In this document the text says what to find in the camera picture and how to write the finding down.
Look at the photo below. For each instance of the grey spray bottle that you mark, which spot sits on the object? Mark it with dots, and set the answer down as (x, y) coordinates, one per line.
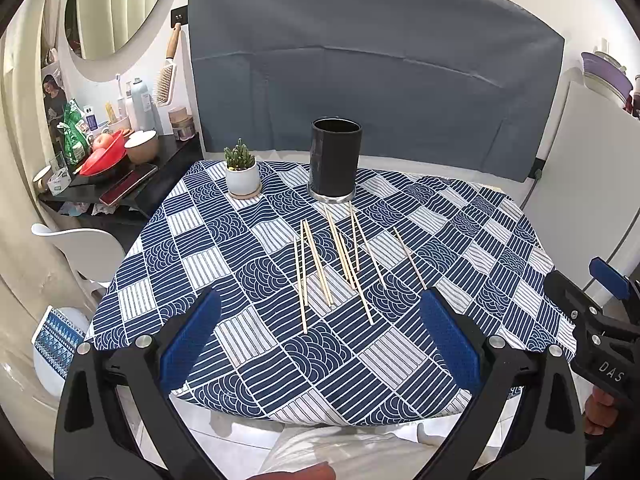
(142, 107)

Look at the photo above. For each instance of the red flat case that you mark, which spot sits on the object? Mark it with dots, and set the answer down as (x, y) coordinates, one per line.
(127, 186)

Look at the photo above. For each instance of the pink cream jar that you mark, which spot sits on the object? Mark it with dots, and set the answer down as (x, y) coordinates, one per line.
(182, 125)

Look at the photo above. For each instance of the black side table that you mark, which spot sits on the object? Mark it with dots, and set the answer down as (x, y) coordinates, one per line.
(165, 165)

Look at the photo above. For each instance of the black wall switch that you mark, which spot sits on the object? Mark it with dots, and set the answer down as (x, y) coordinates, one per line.
(179, 16)

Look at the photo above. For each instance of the person's left hand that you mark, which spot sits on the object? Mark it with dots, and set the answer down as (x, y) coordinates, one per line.
(300, 472)

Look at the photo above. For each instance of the cream curtain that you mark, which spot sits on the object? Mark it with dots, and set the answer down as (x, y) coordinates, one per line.
(22, 160)

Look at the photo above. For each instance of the white bottle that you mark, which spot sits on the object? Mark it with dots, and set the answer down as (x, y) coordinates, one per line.
(131, 112)

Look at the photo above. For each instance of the cactus in white pot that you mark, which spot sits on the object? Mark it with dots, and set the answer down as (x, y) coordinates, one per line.
(242, 172)

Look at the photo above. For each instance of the wall socket with plug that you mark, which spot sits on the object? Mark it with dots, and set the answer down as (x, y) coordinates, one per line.
(537, 169)

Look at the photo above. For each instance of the white chair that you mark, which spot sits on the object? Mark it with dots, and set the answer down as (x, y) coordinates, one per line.
(85, 255)

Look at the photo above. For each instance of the black cylindrical utensil holder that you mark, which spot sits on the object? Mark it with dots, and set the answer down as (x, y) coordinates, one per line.
(334, 160)

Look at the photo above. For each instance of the red apple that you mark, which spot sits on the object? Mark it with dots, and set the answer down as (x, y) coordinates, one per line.
(102, 141)

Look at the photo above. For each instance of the wooden chopstick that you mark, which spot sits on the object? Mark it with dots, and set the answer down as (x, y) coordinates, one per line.
(303, 260)

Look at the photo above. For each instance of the white cabinet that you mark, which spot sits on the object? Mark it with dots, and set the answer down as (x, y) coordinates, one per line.
(585, 160)

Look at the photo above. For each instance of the round wall mirror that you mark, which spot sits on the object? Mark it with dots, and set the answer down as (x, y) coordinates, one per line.
(117, 5)

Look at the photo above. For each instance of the wooden hairbrush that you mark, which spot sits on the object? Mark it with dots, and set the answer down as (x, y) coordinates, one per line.
(164, 80)

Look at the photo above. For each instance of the purple bowl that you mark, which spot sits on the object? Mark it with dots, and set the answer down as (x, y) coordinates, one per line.
(602, 72)

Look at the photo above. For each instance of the group of bamboo sticks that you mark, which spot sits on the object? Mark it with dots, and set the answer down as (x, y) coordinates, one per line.
(345, 260)

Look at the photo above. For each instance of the red bowl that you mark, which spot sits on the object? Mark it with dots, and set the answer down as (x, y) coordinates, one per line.
(102, 160)

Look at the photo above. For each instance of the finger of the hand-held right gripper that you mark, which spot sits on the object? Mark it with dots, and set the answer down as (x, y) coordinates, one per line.
(567, 292)
(609, 277)

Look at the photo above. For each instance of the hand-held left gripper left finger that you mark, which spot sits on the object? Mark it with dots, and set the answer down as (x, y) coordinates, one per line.
(192, 335)

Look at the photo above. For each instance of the blue white patterned tablecloth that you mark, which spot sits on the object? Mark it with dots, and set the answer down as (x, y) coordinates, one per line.
(240, 280)

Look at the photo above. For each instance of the round wooden coaster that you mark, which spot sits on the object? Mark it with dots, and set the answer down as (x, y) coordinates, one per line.
(252, 195)

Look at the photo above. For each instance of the person's right hand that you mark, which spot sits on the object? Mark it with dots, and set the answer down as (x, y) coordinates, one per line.
(597, 412)

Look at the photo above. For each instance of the green plastic bag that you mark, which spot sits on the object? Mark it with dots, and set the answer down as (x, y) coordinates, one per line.
(74, 132)

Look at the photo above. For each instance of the white bowl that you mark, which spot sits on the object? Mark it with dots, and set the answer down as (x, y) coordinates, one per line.
(142, 147)

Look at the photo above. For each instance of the blue patterned stool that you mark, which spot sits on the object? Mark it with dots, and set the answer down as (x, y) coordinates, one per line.
(55, 340)

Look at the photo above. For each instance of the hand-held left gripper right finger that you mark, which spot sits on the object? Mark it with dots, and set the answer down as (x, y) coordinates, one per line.
(450, 340)

